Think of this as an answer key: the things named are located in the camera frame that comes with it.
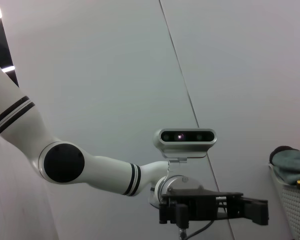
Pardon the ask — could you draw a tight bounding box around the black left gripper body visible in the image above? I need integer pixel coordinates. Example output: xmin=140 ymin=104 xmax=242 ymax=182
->
xmin=158 ymin=187 xmax=245 ymax=226

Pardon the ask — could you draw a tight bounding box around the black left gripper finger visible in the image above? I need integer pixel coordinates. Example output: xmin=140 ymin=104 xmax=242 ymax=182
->
xmin=242 ymin=196 xmax=269 ymax=205
xmin=242 ymin=200 xmax=270 ymax=226

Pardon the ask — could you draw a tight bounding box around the grey yellow black-edged towel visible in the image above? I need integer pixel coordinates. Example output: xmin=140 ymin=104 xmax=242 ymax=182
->
xmin=271 ymin=149 xmax=300 ymax=186

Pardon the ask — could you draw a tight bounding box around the grey perforated storage box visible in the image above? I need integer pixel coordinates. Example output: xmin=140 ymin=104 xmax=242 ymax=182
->
xmin=268 ymin=162 xmax=300 ymax=240

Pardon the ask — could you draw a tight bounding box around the dark towel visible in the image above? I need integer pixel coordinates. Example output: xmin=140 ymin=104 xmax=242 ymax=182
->
xmin=269 ymin=145 xmax=300 ymax=165

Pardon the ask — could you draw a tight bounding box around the left gripper cable metal plug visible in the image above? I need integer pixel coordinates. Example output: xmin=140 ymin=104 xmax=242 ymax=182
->
xmin=176 ymin=203 xmax=217 ymax=240

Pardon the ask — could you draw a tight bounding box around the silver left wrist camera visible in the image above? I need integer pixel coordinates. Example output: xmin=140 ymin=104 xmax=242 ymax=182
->
xmin=153 ymin=128 xmax=218 ymax=166

